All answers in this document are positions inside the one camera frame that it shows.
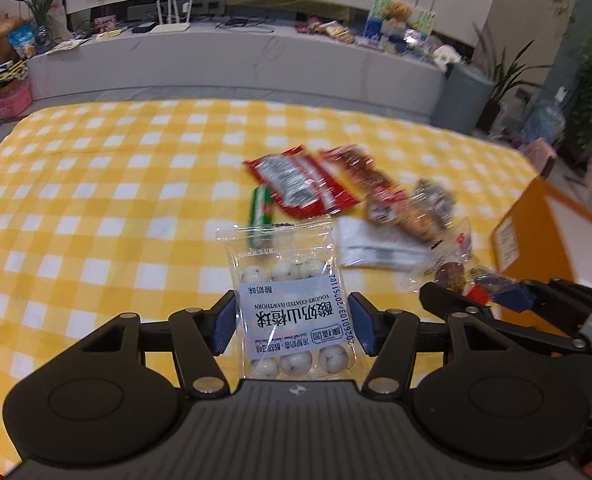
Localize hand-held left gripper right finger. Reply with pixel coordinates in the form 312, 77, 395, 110
348, 291, 506, 399

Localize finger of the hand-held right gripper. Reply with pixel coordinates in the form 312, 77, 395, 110
494, 278, 592, 332
420, 282, 591, 357

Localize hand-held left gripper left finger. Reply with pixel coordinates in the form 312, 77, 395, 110
78, 292, 239, 401

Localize clear packet of brown candies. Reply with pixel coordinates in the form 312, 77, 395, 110
401, 220, 502, 306

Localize clear packet of white balls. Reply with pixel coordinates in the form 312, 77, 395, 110
215, 222, 351, 380

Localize orange cardboard box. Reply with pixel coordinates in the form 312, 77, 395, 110
490, 176, 592, 292

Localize long white snack packet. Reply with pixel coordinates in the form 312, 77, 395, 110
336, 216, 443, 272

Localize red packet with brown meat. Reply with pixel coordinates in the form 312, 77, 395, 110
318, 145, 407, 202

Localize pile of snacks on cabinet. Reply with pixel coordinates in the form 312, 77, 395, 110
296, 17, 357, 44

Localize large brown nut bar packet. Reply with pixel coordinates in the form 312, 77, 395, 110
401, 177, 457, 244

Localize small brown nut bar packet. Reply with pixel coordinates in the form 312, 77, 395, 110
366, 187, 413, 226

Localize green stick packet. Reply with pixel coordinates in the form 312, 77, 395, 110
246, 186, 277, 251

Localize plain red snack packet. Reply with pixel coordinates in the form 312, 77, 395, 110
306, 152, 365, 216

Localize red packet with white label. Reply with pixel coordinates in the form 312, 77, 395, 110
242, 145, 327, 219

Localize yellow checked tablecloth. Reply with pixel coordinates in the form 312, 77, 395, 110
0, 99, 542, 467

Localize blue water bottle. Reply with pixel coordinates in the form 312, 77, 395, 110
520, 87, 567, 146

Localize grey trash bin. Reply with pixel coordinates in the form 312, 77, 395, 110
428, 62, 496, 136

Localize potted plant with long leaves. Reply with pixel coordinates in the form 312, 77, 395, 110
474, 24, 552, 134

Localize white plush toy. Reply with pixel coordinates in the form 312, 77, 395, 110
433, 45, 464, 72

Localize long white low cabinet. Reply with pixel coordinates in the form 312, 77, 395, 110
26, 22, 449, 127

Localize brown teddy bear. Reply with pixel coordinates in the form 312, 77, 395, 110
383, 2, 413, 27

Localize white router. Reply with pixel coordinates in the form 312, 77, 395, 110
150, 0, 193, 35

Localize pink storage box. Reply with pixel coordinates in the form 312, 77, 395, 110
0, 82, 33, 121

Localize yellow and black paper stack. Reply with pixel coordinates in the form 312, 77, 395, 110
0, 60, 30, 94

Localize blue snack bag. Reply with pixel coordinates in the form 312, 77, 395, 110
8, 27, 38, 59

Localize golden brown vase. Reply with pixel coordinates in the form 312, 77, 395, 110
0, 15, 27, 64

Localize leafy plant in dark vase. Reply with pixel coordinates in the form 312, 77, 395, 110
11, 0, 72, 47

